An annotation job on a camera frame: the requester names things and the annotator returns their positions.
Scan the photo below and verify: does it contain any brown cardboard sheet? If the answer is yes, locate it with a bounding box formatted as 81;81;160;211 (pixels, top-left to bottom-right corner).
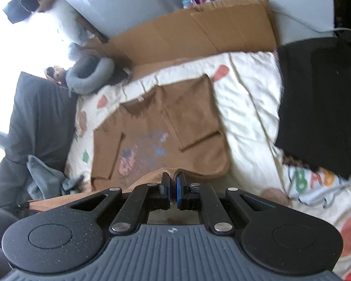
85;0;279;80

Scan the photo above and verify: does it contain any black garment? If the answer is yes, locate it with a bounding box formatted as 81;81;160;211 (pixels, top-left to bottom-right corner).
274;37;351;180

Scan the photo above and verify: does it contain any black cloth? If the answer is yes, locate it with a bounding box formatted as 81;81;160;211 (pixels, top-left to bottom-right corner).
113;67;134;84

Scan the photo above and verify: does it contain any brown printed t-shirt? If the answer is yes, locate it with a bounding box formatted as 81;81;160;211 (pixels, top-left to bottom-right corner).
28;73;231;212

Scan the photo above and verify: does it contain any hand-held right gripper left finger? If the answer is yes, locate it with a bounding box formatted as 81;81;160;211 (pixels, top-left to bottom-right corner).
70;172;171;235

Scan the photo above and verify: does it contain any dark hanging cloth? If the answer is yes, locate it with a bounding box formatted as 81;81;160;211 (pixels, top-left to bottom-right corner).
3;0;59;24

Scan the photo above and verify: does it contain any grey-blue cloth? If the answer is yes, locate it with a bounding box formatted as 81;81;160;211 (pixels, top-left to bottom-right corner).
26;155;86;197

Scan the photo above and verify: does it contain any dark grey pillow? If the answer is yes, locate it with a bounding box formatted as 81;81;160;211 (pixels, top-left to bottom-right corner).
0;72;78;209

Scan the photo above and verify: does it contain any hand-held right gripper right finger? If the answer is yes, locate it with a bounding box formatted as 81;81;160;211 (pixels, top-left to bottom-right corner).
176;172;277;235

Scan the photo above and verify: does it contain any white cable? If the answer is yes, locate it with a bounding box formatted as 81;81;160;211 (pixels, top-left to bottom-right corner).
194;0;351;33

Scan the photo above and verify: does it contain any bear print bedsheet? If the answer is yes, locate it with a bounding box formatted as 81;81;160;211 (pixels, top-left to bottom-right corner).
66;51;351;280

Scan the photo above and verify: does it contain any white pillow in plastic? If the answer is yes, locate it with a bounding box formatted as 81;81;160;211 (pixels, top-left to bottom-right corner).
55;0;89;63

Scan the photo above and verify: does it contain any grey neck pillow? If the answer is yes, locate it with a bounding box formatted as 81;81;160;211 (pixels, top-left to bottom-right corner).
66;55;116;96

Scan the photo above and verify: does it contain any brown teddy bear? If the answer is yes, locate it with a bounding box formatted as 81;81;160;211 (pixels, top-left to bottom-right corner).
45;66;68;87

